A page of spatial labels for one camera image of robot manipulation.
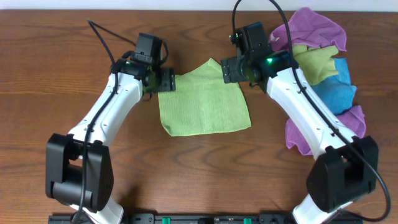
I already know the light green cloth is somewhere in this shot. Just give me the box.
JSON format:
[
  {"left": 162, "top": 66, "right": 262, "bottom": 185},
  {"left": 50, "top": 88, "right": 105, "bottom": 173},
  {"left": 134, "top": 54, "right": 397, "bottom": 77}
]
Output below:
[{"left": 158, "top": 58, "right": 251, "bottom": 136}]

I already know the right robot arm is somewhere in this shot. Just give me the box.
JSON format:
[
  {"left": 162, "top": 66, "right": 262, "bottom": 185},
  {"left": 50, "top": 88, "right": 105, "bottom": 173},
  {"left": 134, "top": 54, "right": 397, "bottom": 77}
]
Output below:
[{"left": 221, "top": 51, "right": 379, "bottom": 223}]

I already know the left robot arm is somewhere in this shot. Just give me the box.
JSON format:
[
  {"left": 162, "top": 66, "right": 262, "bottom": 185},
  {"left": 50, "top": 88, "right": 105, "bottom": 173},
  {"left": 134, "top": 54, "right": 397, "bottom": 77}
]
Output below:
[{"left": 45, "top": 58, "right": 176, "bottom": 223}]

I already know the olive green crumpled cloth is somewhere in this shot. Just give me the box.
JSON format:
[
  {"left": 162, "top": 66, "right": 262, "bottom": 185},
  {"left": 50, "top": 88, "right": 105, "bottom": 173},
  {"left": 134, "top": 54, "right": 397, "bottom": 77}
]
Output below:
[{"left": 293, "top": 45, "right": 339, "bottom": 85}]

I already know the purple cloth at top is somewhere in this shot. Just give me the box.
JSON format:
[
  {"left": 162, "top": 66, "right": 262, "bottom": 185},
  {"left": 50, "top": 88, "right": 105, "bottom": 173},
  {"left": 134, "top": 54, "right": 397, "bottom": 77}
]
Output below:
[{"left": 288, "top": 7, "right": 347, "bottom": 52}]

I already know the purple cloth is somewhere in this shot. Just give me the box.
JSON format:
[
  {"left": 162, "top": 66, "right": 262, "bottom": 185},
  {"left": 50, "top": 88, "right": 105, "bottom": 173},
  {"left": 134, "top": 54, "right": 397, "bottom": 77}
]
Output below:
[
  {"left": 288, "top": 7, "right": 347, "bottom": 52},
  {"left": 285, "top": 106, "right": 366, "bottom": 156}
]

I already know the blue crumpled cloth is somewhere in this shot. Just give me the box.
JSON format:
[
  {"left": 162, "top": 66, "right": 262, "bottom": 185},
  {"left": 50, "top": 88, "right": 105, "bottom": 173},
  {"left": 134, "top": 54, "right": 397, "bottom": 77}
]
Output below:
[{"left": 312, "top": 58, "right": 357, "bottom": 115}]

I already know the purple cloth at bottom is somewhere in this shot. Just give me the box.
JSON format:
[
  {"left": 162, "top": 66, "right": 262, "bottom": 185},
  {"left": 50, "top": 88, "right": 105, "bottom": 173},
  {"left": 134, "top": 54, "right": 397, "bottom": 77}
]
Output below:
[{"left": 285, "top": 106, "right": 366, "bottom": 156}]

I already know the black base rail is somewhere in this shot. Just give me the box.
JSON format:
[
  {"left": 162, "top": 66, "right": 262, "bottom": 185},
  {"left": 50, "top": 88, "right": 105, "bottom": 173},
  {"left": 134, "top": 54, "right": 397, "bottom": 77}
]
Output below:
[{"left": 48, "top": 213, "right": 363, "bottom": 224}]

